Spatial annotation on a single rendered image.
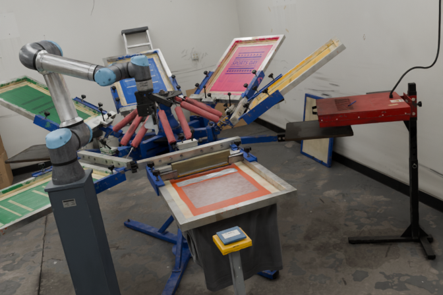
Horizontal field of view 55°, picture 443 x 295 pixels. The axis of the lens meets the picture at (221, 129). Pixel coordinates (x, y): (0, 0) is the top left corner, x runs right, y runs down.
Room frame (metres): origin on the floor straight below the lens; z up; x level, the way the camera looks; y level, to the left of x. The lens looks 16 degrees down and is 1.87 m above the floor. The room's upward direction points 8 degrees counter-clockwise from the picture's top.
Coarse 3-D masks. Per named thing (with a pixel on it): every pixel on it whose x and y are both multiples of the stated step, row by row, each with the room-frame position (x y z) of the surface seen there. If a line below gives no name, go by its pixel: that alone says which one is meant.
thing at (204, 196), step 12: (180, 180) 2.29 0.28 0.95; (204, 180) 2.24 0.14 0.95; (180, 192) 2.12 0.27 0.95; (192, 192) 2.10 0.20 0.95; (204, 192) 2.07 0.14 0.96; (216, 192) 2.05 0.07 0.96; (192, 204) 1.95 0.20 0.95; (204, 204) 1.93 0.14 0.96; (216, 204) 1.91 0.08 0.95; (228, 204) 1.89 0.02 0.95
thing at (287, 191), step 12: (252, 168) 2.29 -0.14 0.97; (264, 168) 2.20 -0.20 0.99; (276, 180) 2.01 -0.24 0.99; (168, 192) 2.06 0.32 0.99; (276, 192) 1.87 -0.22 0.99; (288, 192) 1.86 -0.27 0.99; (168, 204) 1.92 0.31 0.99; (240, 204) 1.80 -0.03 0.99; (252, 204) 1.80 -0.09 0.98; (264, 204) 1.82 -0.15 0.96; (180, 216) 1.77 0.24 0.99; (204, 216) 1.74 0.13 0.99; (216, 216) 1.75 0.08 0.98; (228, 216) 1.76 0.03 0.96; (180, 228) 1.71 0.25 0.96
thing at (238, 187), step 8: (224, 168) 2.38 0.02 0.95; (224, 176) 2.25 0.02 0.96; (232, 176) 2.23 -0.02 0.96; (240, 176) 2.22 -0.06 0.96; (248, 176) 2.20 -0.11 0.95; (216, 184) 2.15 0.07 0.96; (224, 184) 2.14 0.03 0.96; (232, 184) 2.12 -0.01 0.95; (240, 184) 2.11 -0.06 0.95; (248, 184) 2.09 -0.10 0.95; (256, 184) 2.08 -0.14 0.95; (224, 192) 2.04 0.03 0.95; (232, 192) 2.02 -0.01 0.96; (240, 192) 2.01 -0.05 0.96; (248, 192) 1.99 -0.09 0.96; (256, 192) 1.98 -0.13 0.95; (264, 192) 1.97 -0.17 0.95; (232, 200) 1.93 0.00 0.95; (240, 200) 1.92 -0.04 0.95
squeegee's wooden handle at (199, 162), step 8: (216, 152) 2.39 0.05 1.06; (224, 152) 2.38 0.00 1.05; (184, 160) 2.33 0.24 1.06; (192, 160) 2.33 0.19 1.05; (200, 160) 2.34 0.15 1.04; (208, 160) 2.35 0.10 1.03; (216, 160) 2.37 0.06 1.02; (224, 160) 2.38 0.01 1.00; (176, 168) 2.30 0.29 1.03; (184, 168) 2.31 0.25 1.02; (192, 168) 2.33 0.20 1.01
